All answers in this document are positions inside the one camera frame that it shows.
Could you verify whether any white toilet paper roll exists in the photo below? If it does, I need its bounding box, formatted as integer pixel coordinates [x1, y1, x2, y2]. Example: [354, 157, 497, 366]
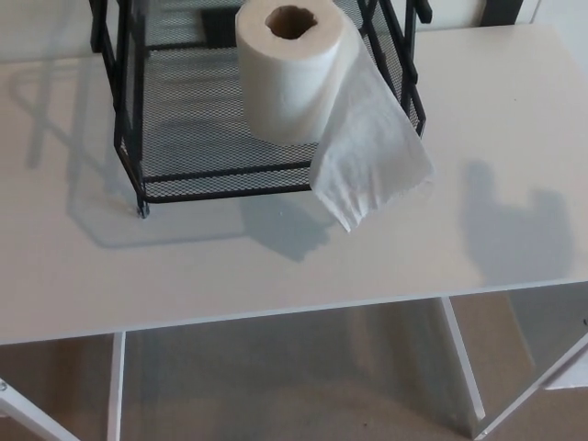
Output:
[235, 0, 435, 233]

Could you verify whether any black chair back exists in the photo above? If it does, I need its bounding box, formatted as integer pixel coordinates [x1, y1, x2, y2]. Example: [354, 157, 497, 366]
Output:
[479, 0, 525, 27]

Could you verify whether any white desk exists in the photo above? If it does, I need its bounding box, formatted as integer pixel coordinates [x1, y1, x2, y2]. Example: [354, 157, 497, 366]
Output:
[0, 24, 588, 441]

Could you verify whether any white desk leg brace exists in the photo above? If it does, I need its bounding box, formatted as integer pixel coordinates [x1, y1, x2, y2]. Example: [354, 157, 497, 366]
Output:
[0, 379, 71, 441]

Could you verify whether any black mesh file tray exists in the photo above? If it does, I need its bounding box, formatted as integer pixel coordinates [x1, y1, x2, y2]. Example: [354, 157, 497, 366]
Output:
[89, 0, 434, 220]

